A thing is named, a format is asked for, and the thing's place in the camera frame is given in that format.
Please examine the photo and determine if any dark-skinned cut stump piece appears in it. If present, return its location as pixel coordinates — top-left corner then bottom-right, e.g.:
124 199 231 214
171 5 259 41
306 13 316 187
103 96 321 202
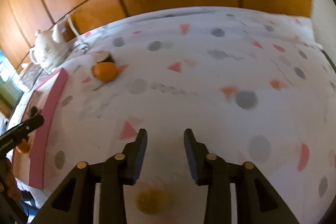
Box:
95 51 115 63

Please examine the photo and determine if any silver ornate tissue box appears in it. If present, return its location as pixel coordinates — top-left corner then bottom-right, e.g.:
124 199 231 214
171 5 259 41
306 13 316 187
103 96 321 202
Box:
18 63 43 92

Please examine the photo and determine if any orange tangerine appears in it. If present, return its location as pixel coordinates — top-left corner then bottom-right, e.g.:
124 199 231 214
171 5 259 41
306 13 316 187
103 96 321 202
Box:
91 62 118 83
16 139 30 155

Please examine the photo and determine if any white ceramic electric kettle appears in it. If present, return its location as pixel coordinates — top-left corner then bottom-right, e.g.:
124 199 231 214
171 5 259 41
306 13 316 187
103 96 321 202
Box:
29 24 70 73

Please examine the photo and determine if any patterned white tablecloth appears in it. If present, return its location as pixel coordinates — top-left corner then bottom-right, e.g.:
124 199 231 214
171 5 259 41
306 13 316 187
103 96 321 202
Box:
44 7 335 223

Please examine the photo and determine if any green-yellow kiwi fruit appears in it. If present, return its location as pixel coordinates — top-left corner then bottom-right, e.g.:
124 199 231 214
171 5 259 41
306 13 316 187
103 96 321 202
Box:
135 188 170 215

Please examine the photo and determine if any person's left hand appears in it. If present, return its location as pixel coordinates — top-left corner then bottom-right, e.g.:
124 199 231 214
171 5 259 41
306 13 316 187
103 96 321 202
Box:
0 158 22 202

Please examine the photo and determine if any pink rimmed cardboard tray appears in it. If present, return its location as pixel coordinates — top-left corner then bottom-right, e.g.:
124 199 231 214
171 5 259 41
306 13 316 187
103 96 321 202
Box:
12 68 68 189

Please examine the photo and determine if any white kettle power cord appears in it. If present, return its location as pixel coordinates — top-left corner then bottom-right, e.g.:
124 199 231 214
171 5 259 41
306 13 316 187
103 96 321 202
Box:
67 13 91 53

